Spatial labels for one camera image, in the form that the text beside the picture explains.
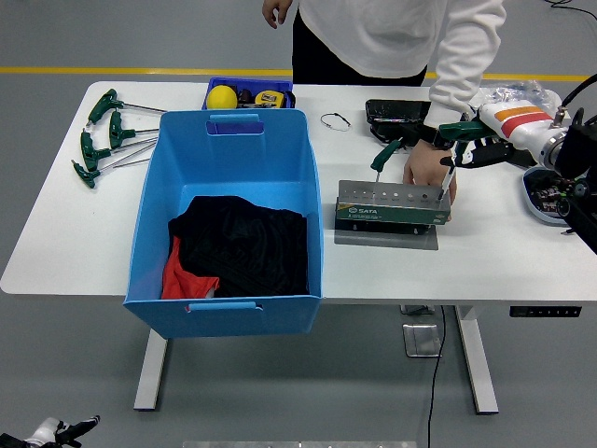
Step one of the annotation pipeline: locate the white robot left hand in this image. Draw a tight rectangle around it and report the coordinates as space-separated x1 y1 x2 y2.
25 413 102 448

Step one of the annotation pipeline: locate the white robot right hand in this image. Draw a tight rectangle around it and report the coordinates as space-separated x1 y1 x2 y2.
439 100 561 170

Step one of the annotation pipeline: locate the person's right hand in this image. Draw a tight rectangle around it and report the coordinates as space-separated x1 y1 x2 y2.
261 0 293 31

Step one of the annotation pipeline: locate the person's left hand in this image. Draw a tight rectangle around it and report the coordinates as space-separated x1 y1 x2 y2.
402 138 458 206

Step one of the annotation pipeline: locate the small green T-handle hex key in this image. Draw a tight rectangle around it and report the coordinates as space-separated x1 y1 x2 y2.
369 138 405 187

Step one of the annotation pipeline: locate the large green T-handle hex key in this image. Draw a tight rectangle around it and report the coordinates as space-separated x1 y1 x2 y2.
437 119 499 203

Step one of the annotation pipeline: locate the green grey hex key stand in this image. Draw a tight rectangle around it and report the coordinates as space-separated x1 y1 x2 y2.
334 179 452 251

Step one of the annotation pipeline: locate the large light blue plastic box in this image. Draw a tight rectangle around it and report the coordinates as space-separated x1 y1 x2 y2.
122 108 325 340

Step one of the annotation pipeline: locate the black wristwatch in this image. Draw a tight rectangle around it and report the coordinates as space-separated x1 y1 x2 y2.
421 123 456 149

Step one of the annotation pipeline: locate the clear plastic parts bag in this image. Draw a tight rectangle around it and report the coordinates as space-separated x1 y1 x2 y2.
475 79 561 108

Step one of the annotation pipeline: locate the black electronics tray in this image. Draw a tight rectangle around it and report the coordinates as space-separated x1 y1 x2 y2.
365 98 433 150

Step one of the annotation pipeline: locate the pale blue parts bowl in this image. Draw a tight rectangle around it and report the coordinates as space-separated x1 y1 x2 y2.
521 166 573 228

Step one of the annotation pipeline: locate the small dark blue bin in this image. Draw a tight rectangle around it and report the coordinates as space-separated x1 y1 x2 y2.
201 77 295 111

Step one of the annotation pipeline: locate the yellow tape measure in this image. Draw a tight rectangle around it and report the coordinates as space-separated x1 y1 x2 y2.
254 90 286 109

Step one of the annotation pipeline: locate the yellow ball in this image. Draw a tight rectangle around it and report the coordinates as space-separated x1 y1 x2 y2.
206 85 239 111

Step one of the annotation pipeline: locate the person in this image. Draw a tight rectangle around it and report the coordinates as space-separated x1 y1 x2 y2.
262 0 507 206

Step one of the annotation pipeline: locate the white table leg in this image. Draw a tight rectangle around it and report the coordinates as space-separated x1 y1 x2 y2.
454 305 500 415
133 329 169 412

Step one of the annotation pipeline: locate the metal floor plate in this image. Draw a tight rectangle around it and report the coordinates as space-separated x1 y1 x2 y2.
402 323 443 358

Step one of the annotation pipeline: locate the black table control panel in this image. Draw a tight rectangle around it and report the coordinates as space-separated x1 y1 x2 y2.
508 305 583 319

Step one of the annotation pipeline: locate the black cloth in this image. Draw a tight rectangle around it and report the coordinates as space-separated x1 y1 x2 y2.
167 195 312 299

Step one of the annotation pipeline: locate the red cloth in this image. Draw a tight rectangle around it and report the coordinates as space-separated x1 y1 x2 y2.
160 235 221 301

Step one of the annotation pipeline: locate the thin wire loop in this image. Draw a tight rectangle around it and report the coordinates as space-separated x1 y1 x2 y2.
320 112 353 133

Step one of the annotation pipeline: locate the black cable on floor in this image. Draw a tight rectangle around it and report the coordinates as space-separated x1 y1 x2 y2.
545 0 597 22

